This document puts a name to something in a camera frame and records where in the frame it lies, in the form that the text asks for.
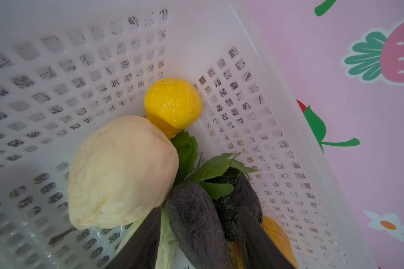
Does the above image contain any cream white pear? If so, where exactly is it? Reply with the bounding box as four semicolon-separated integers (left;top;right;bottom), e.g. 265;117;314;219
67;115;179;230

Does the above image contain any yellow mango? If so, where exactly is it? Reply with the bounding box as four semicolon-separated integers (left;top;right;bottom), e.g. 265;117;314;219
228;215;298;269

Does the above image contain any dark black avocado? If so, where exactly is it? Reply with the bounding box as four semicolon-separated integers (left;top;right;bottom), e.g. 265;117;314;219
169;130;264;243

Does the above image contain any white plastic perforated basket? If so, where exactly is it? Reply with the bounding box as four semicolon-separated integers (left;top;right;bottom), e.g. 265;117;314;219
0;1;377;269

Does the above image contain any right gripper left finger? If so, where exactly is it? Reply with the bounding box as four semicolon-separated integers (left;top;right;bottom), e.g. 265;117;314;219
106;207;161;269

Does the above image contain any dark purple eggplant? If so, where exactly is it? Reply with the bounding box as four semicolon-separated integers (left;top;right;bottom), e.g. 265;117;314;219
165;182;235;269

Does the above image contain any white chinese cabbage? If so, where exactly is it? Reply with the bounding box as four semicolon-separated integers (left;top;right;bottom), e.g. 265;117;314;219
115;209;177;269

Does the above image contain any small yellow lemon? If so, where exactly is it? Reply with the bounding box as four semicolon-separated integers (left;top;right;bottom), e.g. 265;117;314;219
144;78;203;140

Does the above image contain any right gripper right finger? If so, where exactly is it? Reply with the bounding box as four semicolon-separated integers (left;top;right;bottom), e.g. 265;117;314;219
238;207;294;269

